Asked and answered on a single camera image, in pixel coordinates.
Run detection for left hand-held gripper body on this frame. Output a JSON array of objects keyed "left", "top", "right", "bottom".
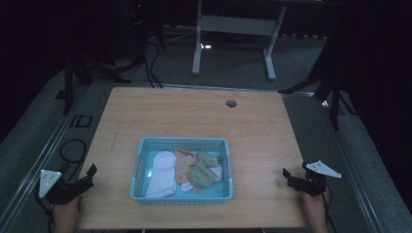
[{"left": 38, "top": 169, "right": 83, "bottom": 206}]

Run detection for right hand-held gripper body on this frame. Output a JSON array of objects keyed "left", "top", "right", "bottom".
[{"left": 298, "top": 159, "right": 343, "bottom": 198}]

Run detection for person's right hand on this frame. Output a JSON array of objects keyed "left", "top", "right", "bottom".
[{"left": 301, "top": 186, "right": 332, "bottom": 233}]

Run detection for person's left hand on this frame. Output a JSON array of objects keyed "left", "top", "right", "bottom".
[{"left": 51, "top": 196, "right": 85, "bottom": 233}]

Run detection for large white sock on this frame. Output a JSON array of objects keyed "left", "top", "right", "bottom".
[{"left": 144, "top": 150, "right": 178, "bottom": 199}]

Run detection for small green sock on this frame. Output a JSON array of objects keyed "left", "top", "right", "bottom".
[{"left": 197, "top": 150, "right": 220, "bottom": 168}]

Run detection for black tripod stand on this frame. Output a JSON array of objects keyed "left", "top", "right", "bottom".
[
  {"left": 277, "top": 64, "right": 359, "bottom": 132},
  {"left": 55, "top": 52, "right": 132, "bottom": 117}
]

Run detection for large green sock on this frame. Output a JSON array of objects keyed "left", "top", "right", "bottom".
[{"left": 188, "top": 159, "right": 219, "bottom": 189}]

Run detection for peach sock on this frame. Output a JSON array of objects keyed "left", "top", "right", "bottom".
[{"left": 173, "top": 148, "right": 199, "bottom": 184}]

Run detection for light blue plastic basket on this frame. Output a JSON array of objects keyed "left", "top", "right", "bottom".
[{"left": 129, "top": 136, "right": 234, "bottom": 206}]

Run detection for looped black cable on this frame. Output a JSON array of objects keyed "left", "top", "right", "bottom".
[{"left": 58, "top": 138, "right": 88, "bottom": 183}]

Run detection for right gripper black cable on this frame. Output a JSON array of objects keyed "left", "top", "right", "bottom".
[{"left": 320, "top": 184, "right": 338, "bottom": 233}]

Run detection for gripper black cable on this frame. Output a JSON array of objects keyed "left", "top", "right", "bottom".
[
  {"left": 33, "top": 187, "right": 55, "bottom": 233},
  {"left": 320, "top": 184, "right": 338, "bottom": 233}
]

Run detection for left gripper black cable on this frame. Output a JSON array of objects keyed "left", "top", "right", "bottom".
[{"left": 33, "top": 187, "right": 55, "bottom": 233}]

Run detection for black floor cables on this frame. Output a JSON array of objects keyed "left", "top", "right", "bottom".
[{"left": 141, "top": 40, "right": 164, "bottom": 89}]

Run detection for white metal desk frame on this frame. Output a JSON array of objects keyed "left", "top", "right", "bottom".
[{"left": 191, "top": 0, "right": 288, "bottom": 82}]

